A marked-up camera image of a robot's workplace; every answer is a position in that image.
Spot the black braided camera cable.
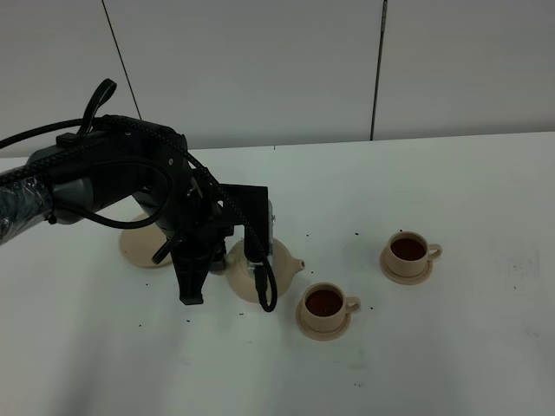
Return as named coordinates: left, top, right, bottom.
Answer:
left=0, top=77, right=278, bottom=313

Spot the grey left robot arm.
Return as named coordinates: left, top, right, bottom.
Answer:
left=1, top=115, right=238, bottom=305

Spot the beige teacup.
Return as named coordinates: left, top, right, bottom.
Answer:
left=299, top=283, right=361, bottom=333
left=386, top=231, right=443, bottom=276

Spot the beige ceramic teapot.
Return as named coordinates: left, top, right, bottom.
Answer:
left=224, top=238, right=306, bottom=303

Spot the beige round teapot saucer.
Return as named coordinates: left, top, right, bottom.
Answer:
left=119, top=224, right=172, bottom=269

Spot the beige saucer far right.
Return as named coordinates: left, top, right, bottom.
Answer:
left=380, top=247, right=434, bottom=285

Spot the beige saucer near centre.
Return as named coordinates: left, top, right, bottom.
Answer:
left=296, top=303, right=351, bottom=341

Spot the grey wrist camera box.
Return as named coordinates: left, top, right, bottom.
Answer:
left=219, top=184, right=271, bottom=263

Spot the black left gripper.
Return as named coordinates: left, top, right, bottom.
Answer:
left=86, top=116, right=233, bottom=305

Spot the beige teacup near centre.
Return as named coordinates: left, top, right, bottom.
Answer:
left=299, top=283, right=361, bottom=333

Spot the beige teacup far right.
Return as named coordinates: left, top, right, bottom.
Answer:
left=386, top=231, right=443, bottom=276

